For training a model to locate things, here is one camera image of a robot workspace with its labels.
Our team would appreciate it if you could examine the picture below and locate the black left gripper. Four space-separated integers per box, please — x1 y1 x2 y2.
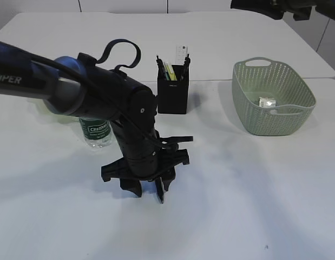
101 131 190 197

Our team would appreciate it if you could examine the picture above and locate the clear water bottle green label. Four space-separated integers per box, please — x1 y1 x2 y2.
78 118 112 148

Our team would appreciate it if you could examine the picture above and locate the yellow green pen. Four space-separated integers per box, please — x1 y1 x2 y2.
164 62 178 81

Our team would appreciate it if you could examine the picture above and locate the black pen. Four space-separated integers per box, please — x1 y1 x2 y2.
156 55 168 80
180 54 191 81
157 192 164 204

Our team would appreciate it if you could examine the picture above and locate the clear plastic ruler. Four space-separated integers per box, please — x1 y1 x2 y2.
174 45 188 65

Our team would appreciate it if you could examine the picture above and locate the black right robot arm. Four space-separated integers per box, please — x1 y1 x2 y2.
230 0 335 21

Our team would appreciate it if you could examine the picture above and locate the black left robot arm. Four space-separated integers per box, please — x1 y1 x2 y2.
0 40 193 200

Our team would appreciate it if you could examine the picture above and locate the black square pen holder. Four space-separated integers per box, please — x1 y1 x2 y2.
157 64 189 114

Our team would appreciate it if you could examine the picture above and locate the pale green wavy glass plate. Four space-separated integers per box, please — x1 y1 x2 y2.
27 98 52 115

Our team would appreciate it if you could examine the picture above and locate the green plastic woven basket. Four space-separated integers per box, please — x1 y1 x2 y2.
232 58 316 136

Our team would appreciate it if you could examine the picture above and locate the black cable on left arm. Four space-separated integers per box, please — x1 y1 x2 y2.
29 39 195 182

